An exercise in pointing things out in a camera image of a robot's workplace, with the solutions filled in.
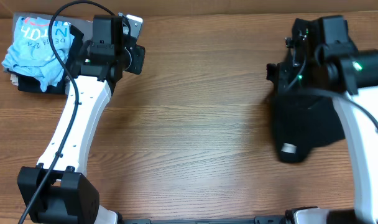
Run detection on black t-shirt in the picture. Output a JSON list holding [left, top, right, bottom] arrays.
[[270, 95, 345, 164]]

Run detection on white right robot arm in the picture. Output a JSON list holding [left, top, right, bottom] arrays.
[[267, 16, 378, 223]]

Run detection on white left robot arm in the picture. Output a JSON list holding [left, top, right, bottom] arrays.
[[17, 14, 145, 223]]

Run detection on grey folded garment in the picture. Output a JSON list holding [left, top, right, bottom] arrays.
[[12, 12, 93, 41]]

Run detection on light blue printed t-shirt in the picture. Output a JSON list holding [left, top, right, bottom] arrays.
[[2, 16, 64, 92]]

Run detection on black folded garment in pile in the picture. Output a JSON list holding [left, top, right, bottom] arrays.
[[17, 26, 84, 95]]

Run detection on beige folded garment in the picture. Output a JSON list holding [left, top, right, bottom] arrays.
[[10, 74, 19, 86]]

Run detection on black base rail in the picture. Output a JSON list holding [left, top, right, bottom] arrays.
[[122, 215, 290, 224]]

